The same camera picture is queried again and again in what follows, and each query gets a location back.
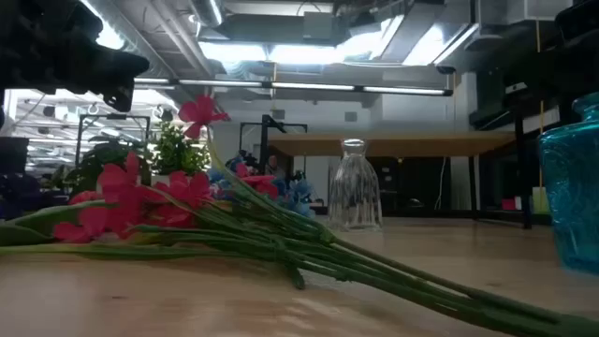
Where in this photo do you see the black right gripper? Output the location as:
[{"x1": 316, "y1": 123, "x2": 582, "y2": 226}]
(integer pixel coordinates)
[{"x1": 504, "y1": 0, "x2": 599, "y2": 102}]

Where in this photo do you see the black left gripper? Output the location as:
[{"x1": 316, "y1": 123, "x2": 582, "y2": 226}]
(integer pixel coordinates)
[{"x1": 0, "y1": 0, "x2": 152, "y2": 113}]

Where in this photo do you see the red and orange flower bunch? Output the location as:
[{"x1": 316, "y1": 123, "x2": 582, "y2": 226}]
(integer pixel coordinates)
[{"x1": 51, "y1": 95, "x2": 599, "y2": 337}]

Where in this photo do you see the blue glass vase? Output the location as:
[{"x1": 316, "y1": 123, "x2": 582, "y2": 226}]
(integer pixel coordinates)
[{"x1": 536, "y1": 91, "x2": 599, "y2": 276}]

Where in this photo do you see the blue artificial flower bunch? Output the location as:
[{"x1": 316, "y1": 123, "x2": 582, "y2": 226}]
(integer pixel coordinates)
[{"x1": 205, "y1": 161, "x2": 319, "y2": 220}]

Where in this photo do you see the clear ribbed glass vase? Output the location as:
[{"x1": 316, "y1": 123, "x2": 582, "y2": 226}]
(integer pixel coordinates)
[{"x1": 326, "y1": 138, "x2": 384, "y2": 234}]

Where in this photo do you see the broad-leaf plant in white pot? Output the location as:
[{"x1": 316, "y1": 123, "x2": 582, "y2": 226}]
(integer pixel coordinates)
[{"x1": 63, "y1": 135, "x2": 153, "y2": 198}]

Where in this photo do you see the small-leaf plant in white pot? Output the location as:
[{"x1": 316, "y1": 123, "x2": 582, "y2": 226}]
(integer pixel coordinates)
[{"x1": 150, "y1": 119, "x2": 212, "y2": 188}]

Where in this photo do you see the dark monitor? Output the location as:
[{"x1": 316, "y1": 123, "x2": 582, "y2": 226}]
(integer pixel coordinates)
[{"x1": 0, "y1": 136, "x2": 30, "y2": 175}]

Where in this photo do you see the person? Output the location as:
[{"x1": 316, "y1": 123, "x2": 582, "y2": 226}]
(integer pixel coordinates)
[{"x1": 264, "y1": 154, "x2": 285, "y2": 179}]

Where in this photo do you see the black metal frame stand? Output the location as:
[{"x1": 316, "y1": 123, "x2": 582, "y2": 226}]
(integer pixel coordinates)
[{"x1": 74, "y1": 113, "x2": 152, "y2": 165}]

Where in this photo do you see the white hanging cable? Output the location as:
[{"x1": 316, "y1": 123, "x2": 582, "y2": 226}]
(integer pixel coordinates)
[{"x1": 433, "y1": 156, "x2": 446, "y2": 211}]

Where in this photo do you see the wooden shelf with black frame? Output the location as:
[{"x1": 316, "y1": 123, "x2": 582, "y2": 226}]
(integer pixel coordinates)
[{"x1": 255, "y1": 114, "x2": 534, "y2": 230}]

